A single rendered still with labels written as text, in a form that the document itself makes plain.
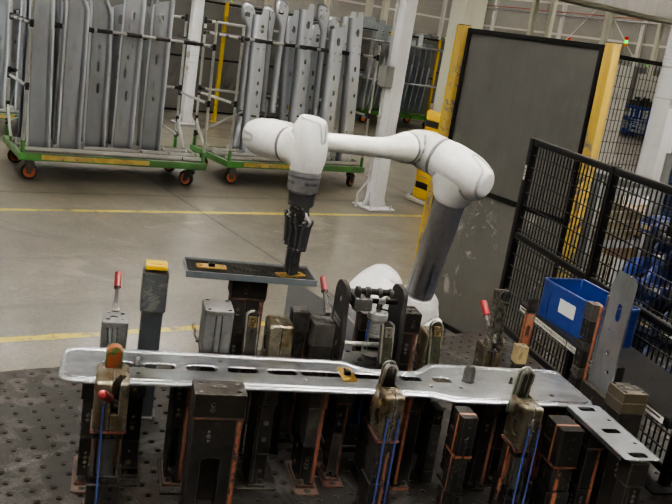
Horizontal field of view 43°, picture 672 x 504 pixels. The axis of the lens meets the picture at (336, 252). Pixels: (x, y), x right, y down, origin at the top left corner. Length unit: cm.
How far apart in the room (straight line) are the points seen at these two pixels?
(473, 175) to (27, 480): 151
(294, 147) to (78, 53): 673
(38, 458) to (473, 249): 344
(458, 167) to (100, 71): 691
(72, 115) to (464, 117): 473
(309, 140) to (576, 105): 261
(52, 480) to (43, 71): 694
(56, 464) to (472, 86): 374
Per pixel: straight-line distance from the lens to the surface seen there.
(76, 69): 896
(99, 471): 201
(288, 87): 1055
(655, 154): 687
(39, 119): 891
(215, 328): 225
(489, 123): 519
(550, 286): 293
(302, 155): 232
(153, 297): 240
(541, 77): 492
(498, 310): 248
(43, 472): 228
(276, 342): 228
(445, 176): 268
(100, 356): 218
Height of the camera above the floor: 185
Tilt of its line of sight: 14 degrees down
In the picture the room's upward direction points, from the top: 9 degrees clockwise
